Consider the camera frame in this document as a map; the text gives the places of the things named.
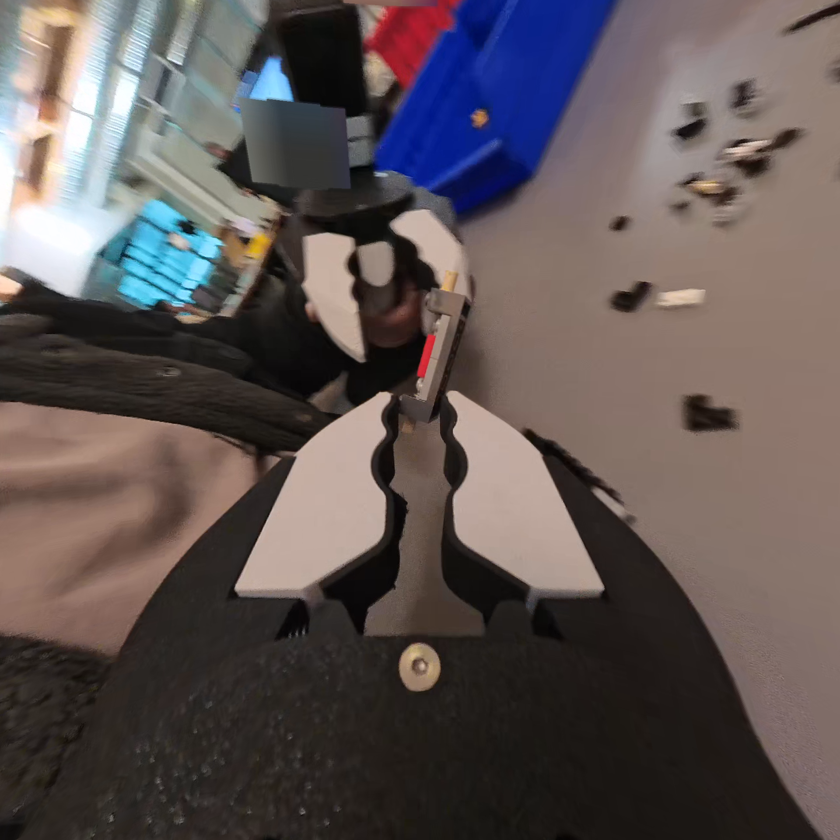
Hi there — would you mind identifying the grey toy axle assembly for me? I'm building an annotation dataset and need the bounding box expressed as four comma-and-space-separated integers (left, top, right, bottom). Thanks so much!
399, 269, 475, 435

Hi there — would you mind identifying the black fleece jacket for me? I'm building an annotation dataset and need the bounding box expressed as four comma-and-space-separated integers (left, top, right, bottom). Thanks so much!
0, 279, 345, 840

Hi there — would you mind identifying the beige sweatshirt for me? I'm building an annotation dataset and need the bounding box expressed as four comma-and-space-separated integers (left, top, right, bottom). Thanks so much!
0, 400, 296, 657

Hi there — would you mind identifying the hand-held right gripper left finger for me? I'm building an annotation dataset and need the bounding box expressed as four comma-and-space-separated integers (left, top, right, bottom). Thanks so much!
234, 392, 403, 602

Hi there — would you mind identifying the person's left hand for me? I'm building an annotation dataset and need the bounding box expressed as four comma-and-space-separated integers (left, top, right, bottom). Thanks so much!
363, 289, 429, 350

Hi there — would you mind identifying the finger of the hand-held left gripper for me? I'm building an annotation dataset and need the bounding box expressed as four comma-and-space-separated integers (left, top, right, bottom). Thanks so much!
389, 208, 475, 317
301, 232, 370, 365

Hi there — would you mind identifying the pile of small toy bricks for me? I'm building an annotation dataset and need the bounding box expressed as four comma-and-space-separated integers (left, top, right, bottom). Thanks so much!
668, 77, 807, 228

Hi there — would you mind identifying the red plastic bin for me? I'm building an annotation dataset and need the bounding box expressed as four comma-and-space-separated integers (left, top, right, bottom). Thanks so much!
364, 0, 463, 74

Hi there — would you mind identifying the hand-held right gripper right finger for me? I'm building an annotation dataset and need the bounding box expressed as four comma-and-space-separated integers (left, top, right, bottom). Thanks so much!
441, 391, 606, 601

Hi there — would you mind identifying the grey desk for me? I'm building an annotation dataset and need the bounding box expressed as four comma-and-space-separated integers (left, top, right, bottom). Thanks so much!
308, 0, 840, 840

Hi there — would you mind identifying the black L-shaped toy plate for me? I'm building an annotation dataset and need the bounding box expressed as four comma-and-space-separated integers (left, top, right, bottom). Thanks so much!
681, 392, 740, 435
609, 280, 654, 313

